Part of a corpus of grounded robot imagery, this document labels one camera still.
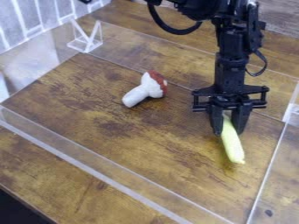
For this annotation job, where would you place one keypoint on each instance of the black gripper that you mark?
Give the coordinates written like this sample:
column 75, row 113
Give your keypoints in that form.
column 230, row 94

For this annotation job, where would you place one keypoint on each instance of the green handled metal spoon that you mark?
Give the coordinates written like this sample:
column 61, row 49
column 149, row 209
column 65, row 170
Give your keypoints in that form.
column 232, row 142

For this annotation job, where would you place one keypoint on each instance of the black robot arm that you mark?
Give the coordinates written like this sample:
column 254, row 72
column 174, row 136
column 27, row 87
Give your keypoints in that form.
column 240, row 38

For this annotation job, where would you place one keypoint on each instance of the white and red toy mushroom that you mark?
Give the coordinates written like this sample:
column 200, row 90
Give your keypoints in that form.
column 153, row 87

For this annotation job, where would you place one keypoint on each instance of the clear acrylic right barrier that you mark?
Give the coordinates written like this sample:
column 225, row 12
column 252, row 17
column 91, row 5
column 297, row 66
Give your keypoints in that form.
column 277, row 204

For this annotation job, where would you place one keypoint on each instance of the clear acrylic barrier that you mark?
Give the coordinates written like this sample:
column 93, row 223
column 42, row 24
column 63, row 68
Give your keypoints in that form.
column 277, row 204
column 163, row 200

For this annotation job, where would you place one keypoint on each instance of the clear acrylic front barrier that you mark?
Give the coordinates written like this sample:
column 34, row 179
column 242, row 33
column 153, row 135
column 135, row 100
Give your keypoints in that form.
column 163, row 200

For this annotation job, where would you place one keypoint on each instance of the clear acrylic corner bracket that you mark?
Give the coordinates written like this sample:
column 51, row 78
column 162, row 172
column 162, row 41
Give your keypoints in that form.
column 86, row 43

